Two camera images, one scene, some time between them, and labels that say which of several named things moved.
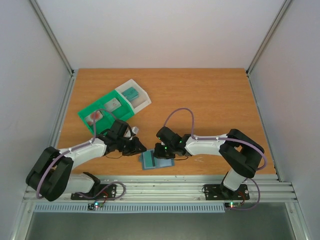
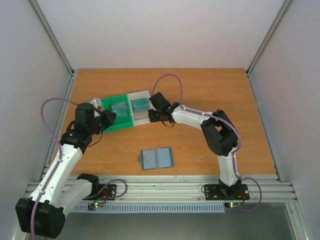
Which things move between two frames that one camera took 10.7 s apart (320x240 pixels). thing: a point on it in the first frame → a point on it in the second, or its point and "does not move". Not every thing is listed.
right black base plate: [219, 192] does not move
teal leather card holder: [157, 162] does not move
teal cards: [131, 93] → [140, 104]
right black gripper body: [161, 152] → [155, 107]
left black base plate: [102, 192] does not move
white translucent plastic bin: [135, 96] → [139, 117]
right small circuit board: [232, 204] does not move
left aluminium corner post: [51, 35] does not move
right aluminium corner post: [268, 35] does not move
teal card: [147, 160] → [120, 108]
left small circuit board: [96, 204] does not move
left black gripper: [135, 150] → [107, 114]
